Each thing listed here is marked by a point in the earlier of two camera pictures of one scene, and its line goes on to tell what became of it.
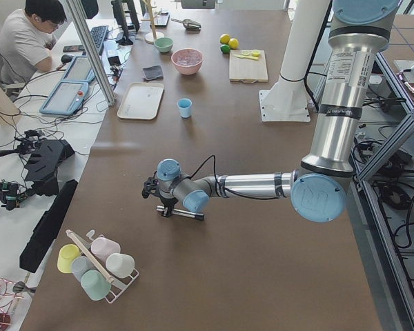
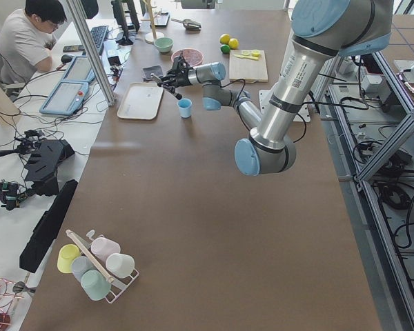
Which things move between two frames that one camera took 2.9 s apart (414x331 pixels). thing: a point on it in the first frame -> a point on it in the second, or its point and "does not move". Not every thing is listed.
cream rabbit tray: x=141 y=101 does not move
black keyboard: x=99 y=34 does not move
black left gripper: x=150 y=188 -> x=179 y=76
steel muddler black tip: x=182 y=213 -> x=176 y=96
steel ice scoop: x=190 y=25 does not move
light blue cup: x=184 y=105 does not move
